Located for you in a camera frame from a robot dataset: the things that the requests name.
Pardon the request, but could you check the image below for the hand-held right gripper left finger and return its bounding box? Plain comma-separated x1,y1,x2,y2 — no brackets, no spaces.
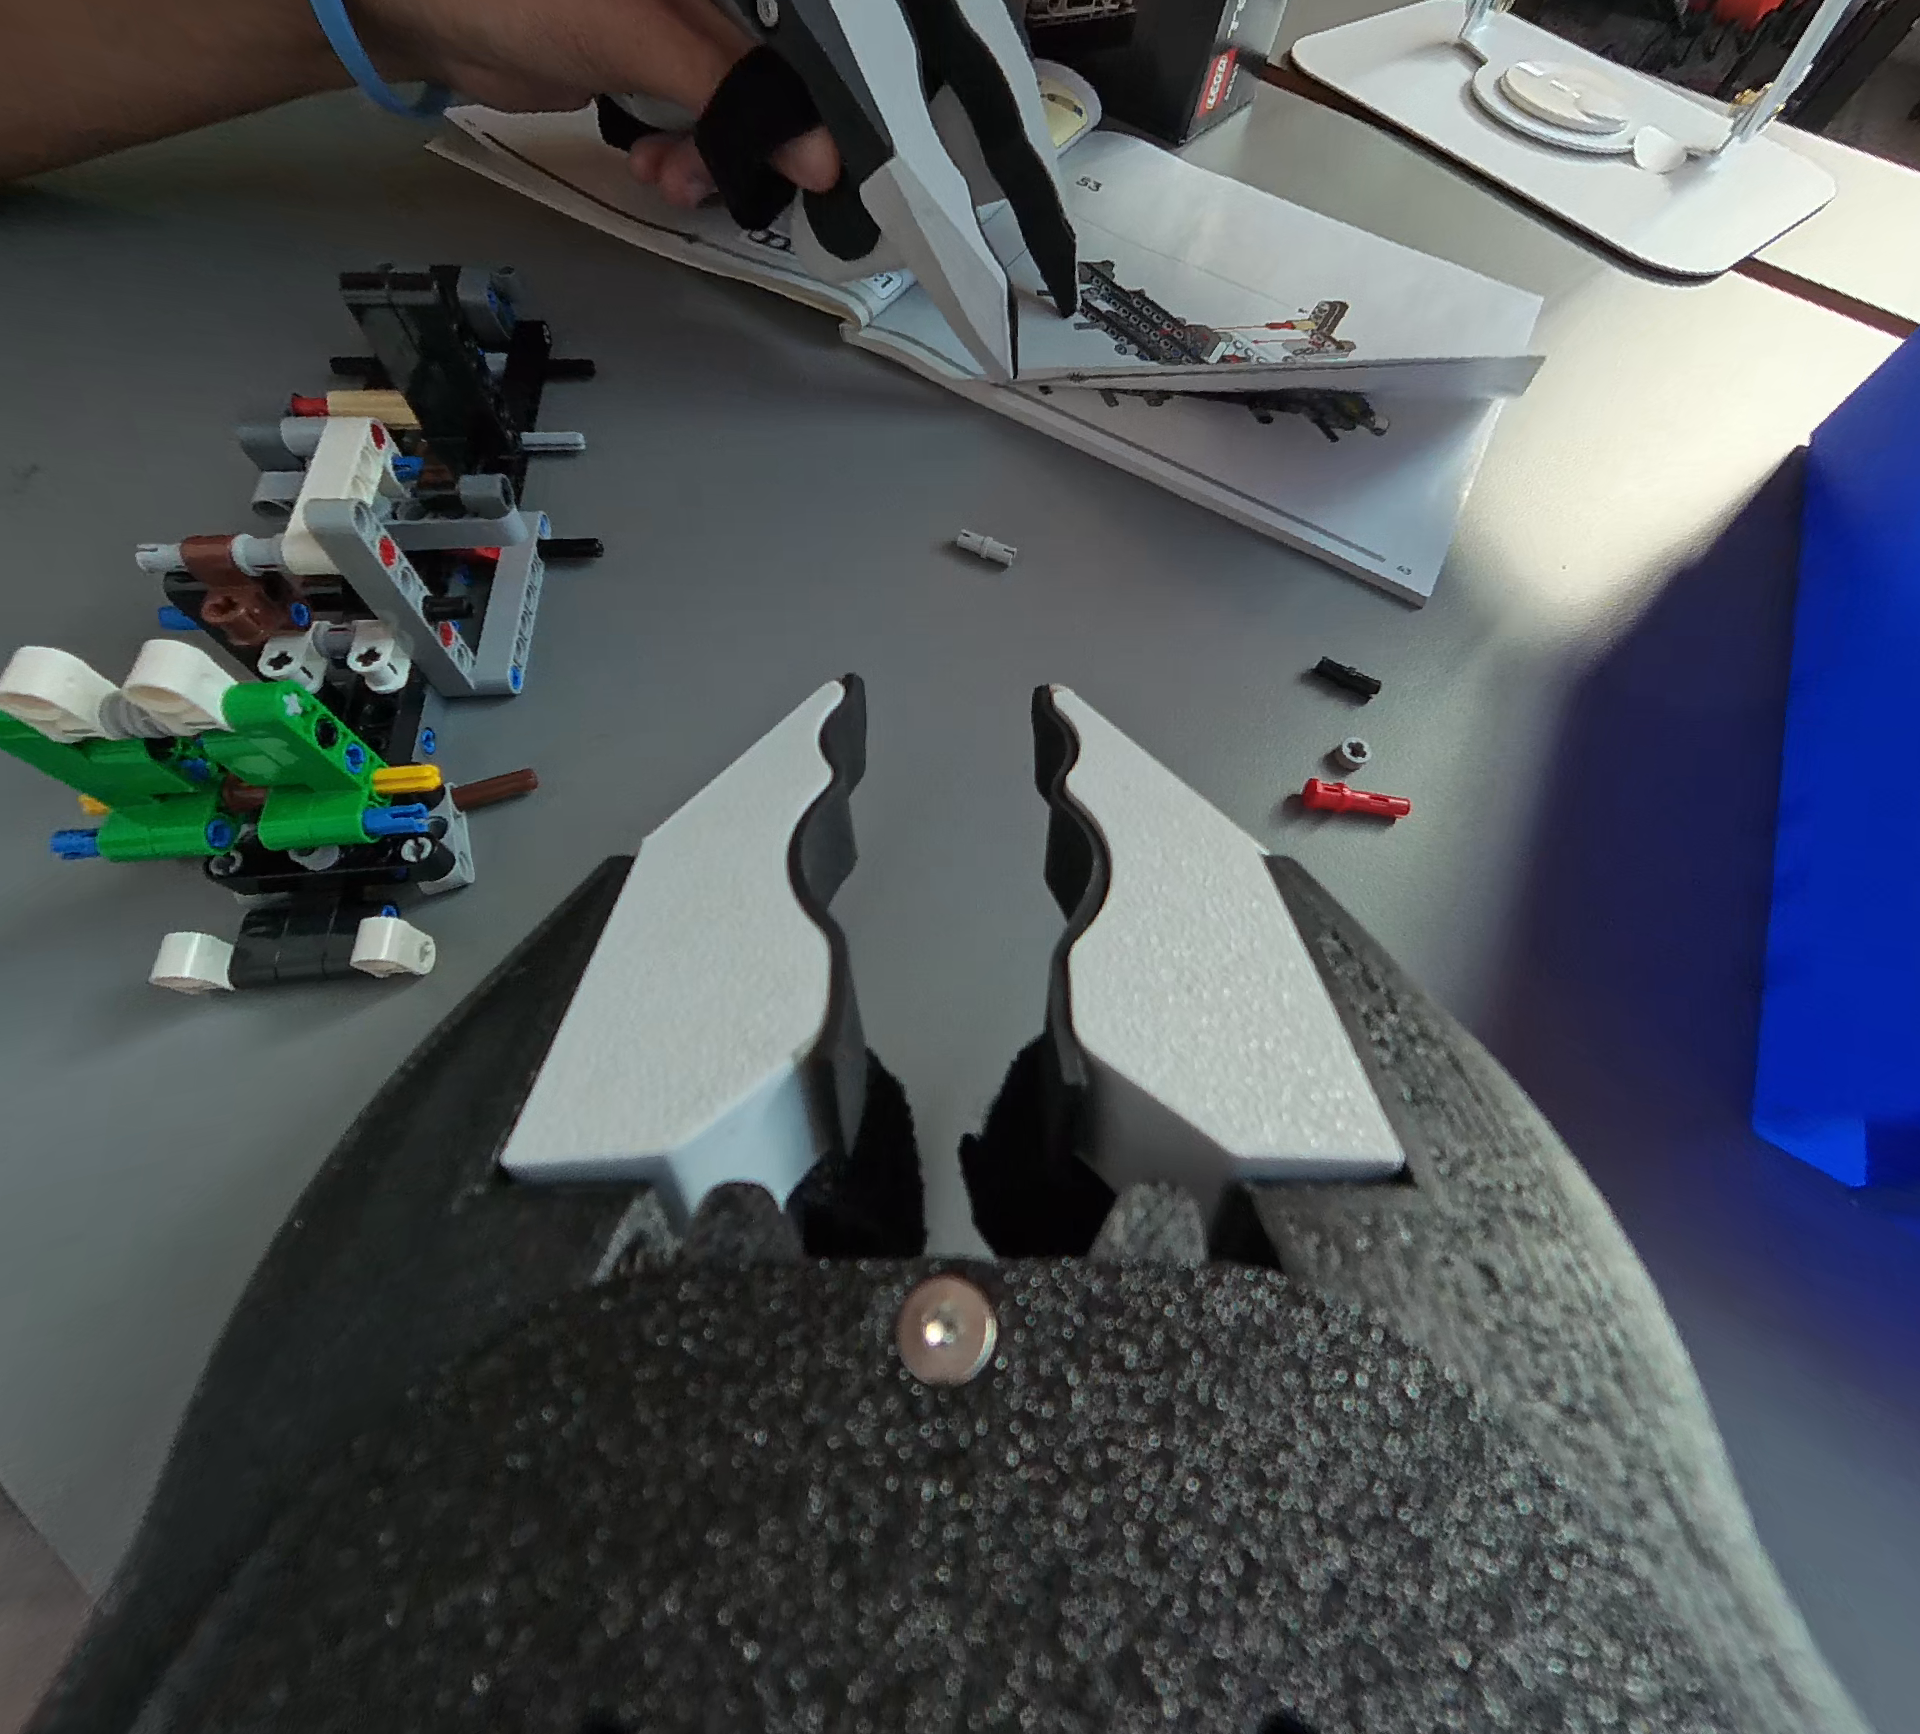
494,672,872,1238

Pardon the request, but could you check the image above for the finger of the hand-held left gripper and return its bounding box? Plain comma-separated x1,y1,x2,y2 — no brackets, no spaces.
807,0,1027,383
896,0,1086,323

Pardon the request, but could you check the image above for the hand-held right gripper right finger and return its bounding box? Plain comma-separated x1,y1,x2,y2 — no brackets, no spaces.
1033,681,1413,1194

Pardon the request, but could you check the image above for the lego instruction booklet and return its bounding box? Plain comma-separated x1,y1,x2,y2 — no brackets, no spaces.
426,60,1548,607

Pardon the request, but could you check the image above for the multicoloured lego model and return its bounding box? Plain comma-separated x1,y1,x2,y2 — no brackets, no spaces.
0,260,607,997

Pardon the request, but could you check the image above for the white stand with flat base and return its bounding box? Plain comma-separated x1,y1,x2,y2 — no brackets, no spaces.
1290,0,1900,285

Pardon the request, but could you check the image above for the blue box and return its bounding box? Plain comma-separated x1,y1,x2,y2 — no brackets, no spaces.
1752,330,1920,1192

